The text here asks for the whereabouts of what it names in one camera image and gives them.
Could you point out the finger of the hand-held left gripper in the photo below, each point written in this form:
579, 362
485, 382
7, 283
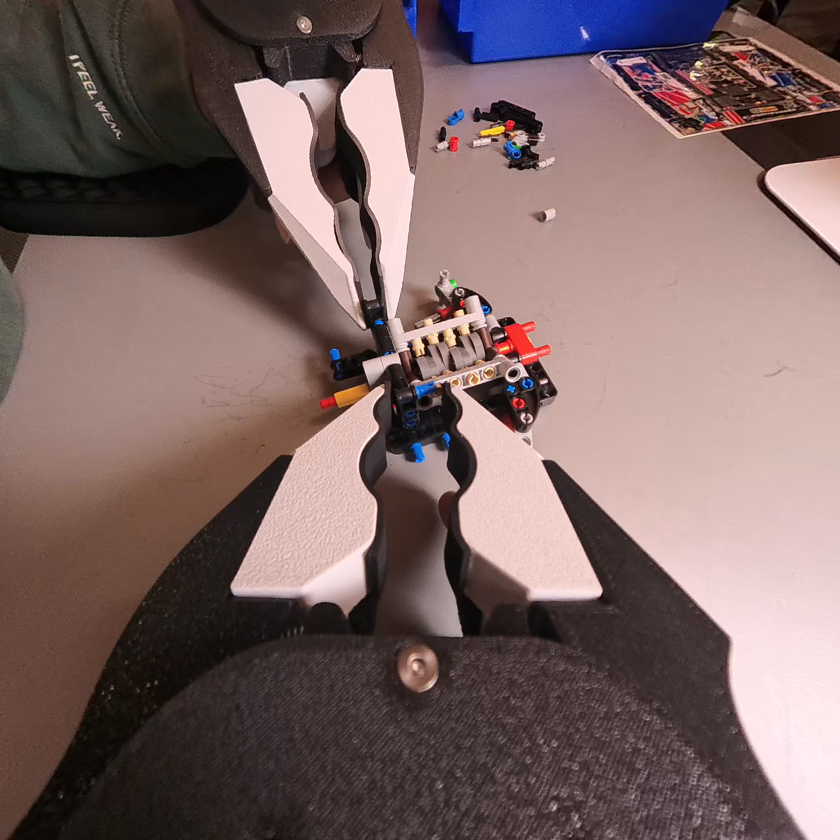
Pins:
289, 170
387, 164

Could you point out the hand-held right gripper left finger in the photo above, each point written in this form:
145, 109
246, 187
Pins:
315, 525

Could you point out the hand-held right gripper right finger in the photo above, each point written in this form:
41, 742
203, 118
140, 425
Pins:
518, 525

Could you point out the partly built lego model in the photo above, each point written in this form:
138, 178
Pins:
459, 358

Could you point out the person's left forearm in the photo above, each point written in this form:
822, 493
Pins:
98, 98

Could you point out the pile of loose lego parts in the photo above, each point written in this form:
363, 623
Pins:
512, 131

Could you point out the lego instruction booklet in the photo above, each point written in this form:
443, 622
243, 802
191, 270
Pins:
722, 85

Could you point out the small blue plastic bin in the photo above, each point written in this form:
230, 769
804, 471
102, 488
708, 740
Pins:
410, 13

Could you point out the large blue plastic bin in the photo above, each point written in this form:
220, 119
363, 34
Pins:
577, 26

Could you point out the person's green jacket torso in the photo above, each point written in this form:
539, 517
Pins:
8, 328

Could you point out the white lamp base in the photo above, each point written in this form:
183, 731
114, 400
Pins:
810, 197

